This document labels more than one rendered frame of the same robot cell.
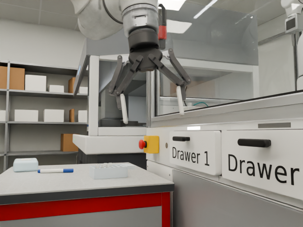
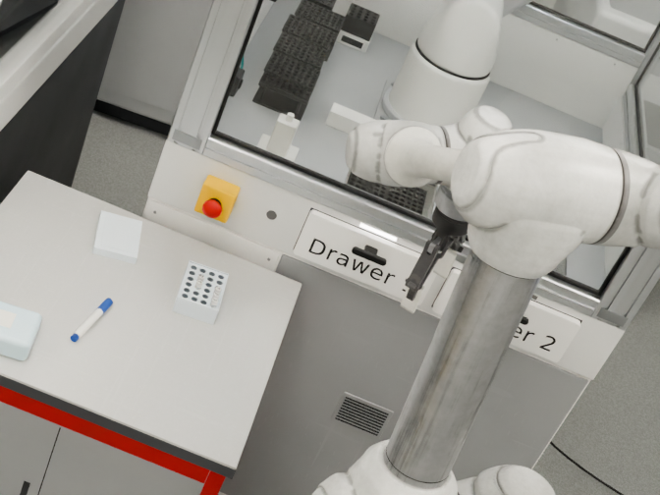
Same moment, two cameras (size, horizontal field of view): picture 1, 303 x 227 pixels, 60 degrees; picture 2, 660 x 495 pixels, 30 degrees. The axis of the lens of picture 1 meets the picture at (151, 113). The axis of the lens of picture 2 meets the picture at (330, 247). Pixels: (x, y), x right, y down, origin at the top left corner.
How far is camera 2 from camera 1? 2.39 m
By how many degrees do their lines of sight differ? 79
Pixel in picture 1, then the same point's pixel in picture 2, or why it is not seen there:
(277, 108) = not seen: hidden behind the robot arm
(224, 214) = (407, 334)
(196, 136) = (395, 254)
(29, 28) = not seen: outside the picture
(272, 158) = not seen: hidden behind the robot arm
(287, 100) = (544, 283)
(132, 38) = (461, 229)
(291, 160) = (531, 327)
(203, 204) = (364, 317)
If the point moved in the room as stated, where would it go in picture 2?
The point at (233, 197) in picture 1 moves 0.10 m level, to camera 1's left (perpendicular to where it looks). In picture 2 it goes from (433, 324) to (413, 344)
